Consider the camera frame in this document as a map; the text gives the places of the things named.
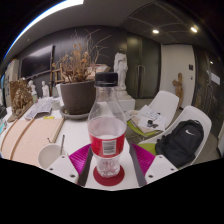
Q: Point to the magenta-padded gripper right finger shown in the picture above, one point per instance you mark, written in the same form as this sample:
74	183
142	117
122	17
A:
143	160

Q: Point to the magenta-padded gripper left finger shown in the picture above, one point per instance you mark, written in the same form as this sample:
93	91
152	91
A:
78	160

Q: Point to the clear red-labelled water bottle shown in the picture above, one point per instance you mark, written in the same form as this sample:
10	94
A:
107	133

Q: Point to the metal spoon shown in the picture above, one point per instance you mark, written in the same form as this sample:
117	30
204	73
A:
62	143

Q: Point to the white ceramic mug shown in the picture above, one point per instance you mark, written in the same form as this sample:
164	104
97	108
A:
48	156

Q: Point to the flat round red coaster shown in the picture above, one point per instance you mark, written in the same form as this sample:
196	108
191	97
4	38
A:
100	181

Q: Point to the black backpack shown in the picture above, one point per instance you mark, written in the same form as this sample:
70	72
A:
180	143

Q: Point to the grey plant saucer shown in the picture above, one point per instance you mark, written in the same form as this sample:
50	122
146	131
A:
71	116

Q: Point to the loose papers pile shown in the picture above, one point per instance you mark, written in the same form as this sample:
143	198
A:
146	115

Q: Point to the light wooden board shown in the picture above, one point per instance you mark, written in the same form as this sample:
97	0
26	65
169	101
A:
33	136

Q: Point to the yellow sticky note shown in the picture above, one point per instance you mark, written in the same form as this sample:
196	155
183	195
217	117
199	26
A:
48	117

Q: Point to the dried plant in grey pot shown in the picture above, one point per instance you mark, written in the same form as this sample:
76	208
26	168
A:
78	96

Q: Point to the white shell chair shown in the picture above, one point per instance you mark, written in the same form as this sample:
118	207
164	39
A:
168	101
203	118

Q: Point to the white paper stack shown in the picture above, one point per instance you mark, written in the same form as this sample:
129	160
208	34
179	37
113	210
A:
40	108

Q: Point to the wooden figure sculpture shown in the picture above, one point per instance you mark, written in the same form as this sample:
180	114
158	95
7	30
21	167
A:
178	88

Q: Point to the blue plastic packet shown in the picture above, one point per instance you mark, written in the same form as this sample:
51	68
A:
2	126

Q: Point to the brown wooden relief carving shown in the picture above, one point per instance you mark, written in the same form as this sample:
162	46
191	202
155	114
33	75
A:
20	98

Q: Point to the wooden easel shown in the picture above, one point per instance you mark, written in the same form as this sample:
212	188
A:
55	75

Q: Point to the white plaster statue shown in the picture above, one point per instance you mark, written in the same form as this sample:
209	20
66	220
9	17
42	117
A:
120	70

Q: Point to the dark double door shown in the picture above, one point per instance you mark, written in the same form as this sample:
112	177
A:
143	66

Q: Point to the white cabinet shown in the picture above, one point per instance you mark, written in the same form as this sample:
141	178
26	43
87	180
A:
11	76

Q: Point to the round ceiling spotlight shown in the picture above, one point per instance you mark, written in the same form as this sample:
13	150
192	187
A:
155	31
194	29

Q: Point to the bright ceiling light panel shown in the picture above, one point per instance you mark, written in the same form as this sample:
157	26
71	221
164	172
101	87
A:
56	7

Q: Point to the white statue pedestal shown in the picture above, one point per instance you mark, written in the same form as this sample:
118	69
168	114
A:
126	101

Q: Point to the black wall screen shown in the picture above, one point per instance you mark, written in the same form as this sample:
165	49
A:
36	61

